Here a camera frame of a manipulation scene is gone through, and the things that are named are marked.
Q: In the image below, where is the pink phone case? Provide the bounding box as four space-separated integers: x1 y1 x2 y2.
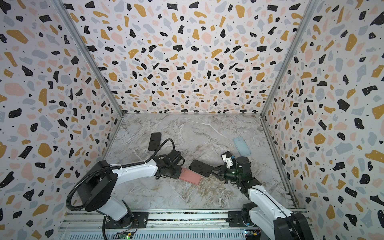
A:
179 168 202 186

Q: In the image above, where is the black phone case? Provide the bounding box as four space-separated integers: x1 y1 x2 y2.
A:
148 133 162 151

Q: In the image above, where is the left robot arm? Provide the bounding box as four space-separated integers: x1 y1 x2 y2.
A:
76 150 185 227

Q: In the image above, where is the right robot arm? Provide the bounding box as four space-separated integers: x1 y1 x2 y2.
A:
212 152 314 240

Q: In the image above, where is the light blue phone case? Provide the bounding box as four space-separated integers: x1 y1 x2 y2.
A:
233 137 251 157

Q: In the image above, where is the right circuit board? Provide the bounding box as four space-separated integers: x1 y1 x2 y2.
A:
245 230 261 240

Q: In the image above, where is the left green circuit board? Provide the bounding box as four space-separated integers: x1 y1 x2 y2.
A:
113 232 134 240

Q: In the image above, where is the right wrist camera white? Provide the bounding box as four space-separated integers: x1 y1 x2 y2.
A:
221 152 235 169

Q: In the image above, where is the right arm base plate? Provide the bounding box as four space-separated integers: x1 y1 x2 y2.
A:
226 211 255 228

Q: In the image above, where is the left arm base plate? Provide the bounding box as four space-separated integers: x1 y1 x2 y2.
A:
105 212 149 229

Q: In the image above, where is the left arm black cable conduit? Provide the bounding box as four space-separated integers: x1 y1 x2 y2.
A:
65 137 176 211

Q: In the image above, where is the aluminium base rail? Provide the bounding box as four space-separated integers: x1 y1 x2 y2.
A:
56 208 316 240

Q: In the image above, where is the right corner aluminium post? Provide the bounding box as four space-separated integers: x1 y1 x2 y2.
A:
261 0 319 118

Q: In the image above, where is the corner aluminium post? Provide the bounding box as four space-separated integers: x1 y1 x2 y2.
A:
52 1 124 118
261 0 319 118

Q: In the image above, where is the left corner aluminium post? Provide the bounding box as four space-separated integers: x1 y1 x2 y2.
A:
52 1 124 118

